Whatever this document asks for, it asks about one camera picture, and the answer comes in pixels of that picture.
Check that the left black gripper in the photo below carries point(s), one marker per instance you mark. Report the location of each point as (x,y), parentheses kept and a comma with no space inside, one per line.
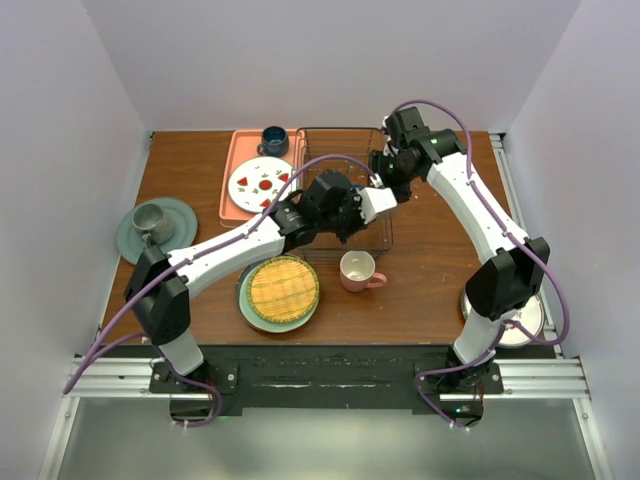
(354,200)

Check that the pink ceramic mug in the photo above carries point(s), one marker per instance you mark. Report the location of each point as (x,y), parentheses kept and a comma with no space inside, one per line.
(358,272)

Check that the yellow woven bamboo plate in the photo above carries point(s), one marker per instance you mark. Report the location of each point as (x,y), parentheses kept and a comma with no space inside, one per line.
(283,289)

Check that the light green flower plate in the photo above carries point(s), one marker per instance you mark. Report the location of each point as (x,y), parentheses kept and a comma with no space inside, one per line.
(251,317)

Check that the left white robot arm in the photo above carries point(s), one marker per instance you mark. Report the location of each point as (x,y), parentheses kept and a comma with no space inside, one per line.
(162,286)

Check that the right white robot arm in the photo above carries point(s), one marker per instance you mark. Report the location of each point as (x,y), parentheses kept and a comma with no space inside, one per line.
(512,263)

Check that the white watermelon pattern plate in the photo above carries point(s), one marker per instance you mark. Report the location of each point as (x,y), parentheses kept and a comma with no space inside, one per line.
(254,184)

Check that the dark blue mug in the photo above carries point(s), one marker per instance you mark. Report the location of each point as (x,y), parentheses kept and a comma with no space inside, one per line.
(274,142)

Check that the pink plastic tray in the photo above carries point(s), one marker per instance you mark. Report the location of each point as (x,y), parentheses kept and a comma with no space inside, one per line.
(242,148)

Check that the dark teal plate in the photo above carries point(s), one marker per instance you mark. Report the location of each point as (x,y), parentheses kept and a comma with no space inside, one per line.
(242,288)

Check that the grey metal mug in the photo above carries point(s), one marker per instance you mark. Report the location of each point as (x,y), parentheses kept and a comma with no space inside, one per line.
(153,224)

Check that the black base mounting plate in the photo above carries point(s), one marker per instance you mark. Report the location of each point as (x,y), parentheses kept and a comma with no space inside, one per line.
(390,377)

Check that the grey green saucer plate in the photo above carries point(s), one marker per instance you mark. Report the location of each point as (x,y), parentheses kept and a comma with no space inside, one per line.
(129,243)

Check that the white plate red characters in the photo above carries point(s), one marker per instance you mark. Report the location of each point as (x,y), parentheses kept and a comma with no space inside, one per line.
(525,325)

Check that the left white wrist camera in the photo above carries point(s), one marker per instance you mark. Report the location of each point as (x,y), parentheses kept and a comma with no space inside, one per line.
(376,201)

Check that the black wire dish rack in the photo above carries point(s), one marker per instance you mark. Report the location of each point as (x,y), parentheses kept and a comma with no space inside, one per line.
(359,143)

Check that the aluminium frame rail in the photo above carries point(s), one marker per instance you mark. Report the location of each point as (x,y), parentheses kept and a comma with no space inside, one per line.
(582,406)

